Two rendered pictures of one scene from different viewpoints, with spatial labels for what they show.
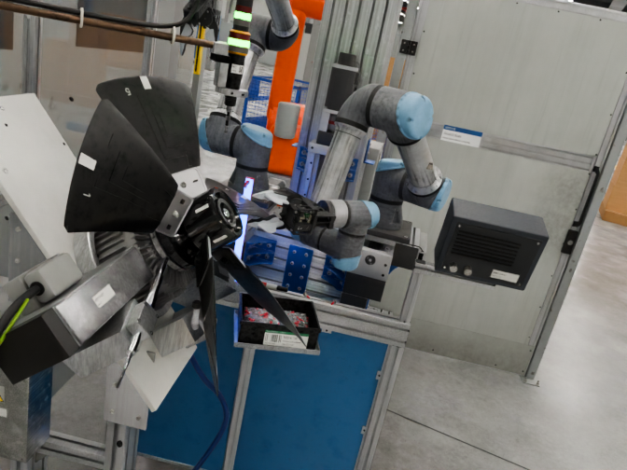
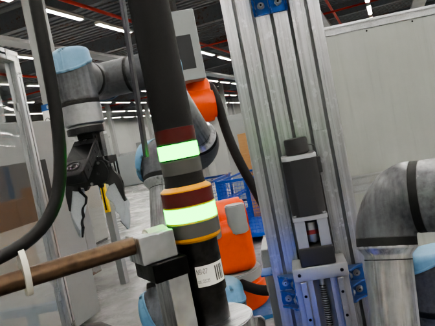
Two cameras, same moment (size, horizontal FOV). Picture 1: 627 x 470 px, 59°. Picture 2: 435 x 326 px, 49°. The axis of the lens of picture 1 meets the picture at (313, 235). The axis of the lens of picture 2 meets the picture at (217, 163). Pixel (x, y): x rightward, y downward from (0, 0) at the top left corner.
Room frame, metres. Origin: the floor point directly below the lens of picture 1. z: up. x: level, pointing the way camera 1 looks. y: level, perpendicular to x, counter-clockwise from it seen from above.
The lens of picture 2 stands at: (0.79, 0.19, 1.61)
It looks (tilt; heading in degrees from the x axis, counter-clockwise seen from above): 3 degrees down; 1
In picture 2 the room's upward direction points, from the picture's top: 11 degrees counter-clockwise
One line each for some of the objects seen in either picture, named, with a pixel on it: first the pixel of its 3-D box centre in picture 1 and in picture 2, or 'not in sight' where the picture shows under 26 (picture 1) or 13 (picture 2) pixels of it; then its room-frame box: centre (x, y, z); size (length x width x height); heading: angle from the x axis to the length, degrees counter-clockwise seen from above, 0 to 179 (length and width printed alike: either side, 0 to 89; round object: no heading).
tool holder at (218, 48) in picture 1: (229, 69); (193, 279); (1.19, 0.24, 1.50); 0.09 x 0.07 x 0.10; 122
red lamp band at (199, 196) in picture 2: (240, 35); (187, 196); (1.20, 0.23, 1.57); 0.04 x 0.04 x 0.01
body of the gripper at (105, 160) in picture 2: (205, 6); (92, 157); (1.74, 0.45, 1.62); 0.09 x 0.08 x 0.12; 177
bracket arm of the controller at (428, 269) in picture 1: (453, 274); not in sight; (1.52, -0.42, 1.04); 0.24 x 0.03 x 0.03; 87
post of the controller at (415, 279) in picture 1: (411, 291); not in sight; (1.52, -0.32, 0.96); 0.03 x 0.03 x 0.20; 87
